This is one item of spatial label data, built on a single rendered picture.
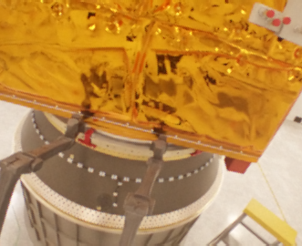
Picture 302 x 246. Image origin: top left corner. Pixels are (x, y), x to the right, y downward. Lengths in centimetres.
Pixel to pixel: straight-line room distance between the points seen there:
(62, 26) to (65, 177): 96
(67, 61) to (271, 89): 111
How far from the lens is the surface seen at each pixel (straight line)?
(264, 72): 124
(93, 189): 149
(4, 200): 82
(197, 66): 113
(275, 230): 164
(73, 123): 117
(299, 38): 124
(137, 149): 131
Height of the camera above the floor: 254
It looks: 32 degrees down
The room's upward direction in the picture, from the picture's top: 17 degrees clockwise
